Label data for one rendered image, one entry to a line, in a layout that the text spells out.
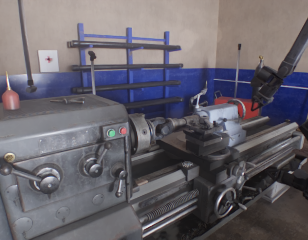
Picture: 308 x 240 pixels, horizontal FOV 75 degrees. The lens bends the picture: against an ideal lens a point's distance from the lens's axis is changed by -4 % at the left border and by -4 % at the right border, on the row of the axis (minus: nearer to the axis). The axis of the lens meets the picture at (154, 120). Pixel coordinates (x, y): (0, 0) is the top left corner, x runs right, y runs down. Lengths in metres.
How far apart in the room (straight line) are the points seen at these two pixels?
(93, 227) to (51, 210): 0.20
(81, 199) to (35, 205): 0.19
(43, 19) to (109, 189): 3.52
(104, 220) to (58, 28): 3.60
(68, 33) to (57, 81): 0.89
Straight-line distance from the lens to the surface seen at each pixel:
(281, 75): 1.17
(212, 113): 1.69
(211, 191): 1.40
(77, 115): 0.91
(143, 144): 1.24
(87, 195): 1.02
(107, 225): 1.08
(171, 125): 1.42
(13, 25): 4.13
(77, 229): 1.06
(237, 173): 1.43
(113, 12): 4.63
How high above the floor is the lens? 1.53
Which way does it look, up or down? 16 degrees down
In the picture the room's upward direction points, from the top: straight up
